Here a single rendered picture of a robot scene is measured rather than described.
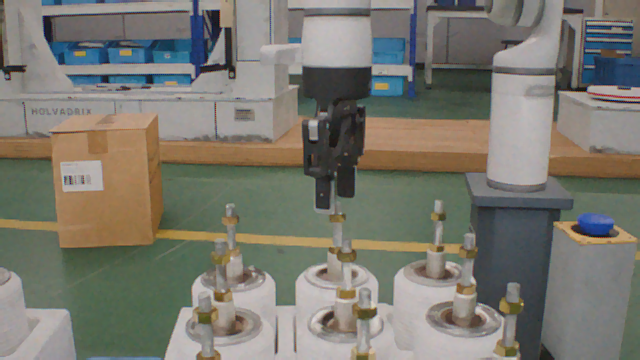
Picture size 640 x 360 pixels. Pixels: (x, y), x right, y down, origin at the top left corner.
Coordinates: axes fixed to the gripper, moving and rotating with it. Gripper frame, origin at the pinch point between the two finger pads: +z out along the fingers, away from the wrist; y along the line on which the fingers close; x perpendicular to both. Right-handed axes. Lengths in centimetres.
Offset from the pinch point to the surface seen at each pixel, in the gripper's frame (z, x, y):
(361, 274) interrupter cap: 9.8, -2.8, 1.2
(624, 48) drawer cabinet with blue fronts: -7, -80, 538
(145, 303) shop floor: 35, 51, 28
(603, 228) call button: 2.8, -28.8, 6.6
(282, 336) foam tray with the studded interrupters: 17.1, 5.3, -3.4
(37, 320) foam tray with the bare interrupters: 17.6, 36.2, -11.8
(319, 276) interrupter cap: 9.8, 1.6, -1.0
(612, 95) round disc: 6, -45, 201
